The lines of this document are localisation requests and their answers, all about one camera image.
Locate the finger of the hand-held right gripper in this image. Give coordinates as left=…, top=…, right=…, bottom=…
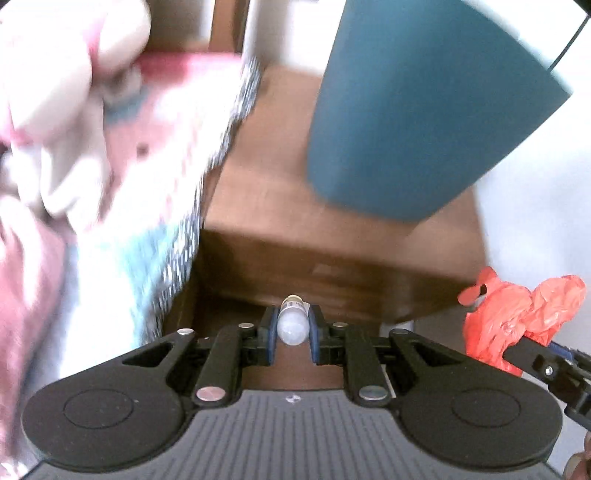
left=549, top=342, right=591, bottom=370
left=504, top=338, right=591, bottom=430

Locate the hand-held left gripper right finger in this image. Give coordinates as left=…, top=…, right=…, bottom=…
left=307, top=305, right=468, bottom=408

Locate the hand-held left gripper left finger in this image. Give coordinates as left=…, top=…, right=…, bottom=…
left=121, top=305, right=281, bottom=408

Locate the white pen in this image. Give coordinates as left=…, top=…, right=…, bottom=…
left=276, top=295, right=309, bottom=347

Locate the red plastic bag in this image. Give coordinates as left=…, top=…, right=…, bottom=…
left=457, top=267, right=587, bottom=376

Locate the blue plastic bin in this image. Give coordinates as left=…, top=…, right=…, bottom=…
left=307, top=0, right=572, bottom=224

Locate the person's right hand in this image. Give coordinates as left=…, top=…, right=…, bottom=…
left=563, top=434, right=591, bottom=480

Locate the wooden nightstand drawer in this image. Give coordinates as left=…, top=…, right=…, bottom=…
left=203, top=235, right=485, bottom=324

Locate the wooden nightstand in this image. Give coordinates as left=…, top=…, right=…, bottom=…
left=198, top=65, right=490, bottom=388

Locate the printed lace-edged bed sheet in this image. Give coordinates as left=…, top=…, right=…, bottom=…
left=28, top=51, right=264, bottom=393

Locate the pink fleece blanket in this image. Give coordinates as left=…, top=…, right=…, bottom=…
left=0, top=198, right=79, bottom=462

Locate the white pink plush toy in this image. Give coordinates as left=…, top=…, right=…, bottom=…
left=0, top=65, right=144, bottom=222

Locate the beige upholstered wooden headboard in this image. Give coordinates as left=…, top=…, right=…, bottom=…
left=148, top=0, right=252, bottom=54

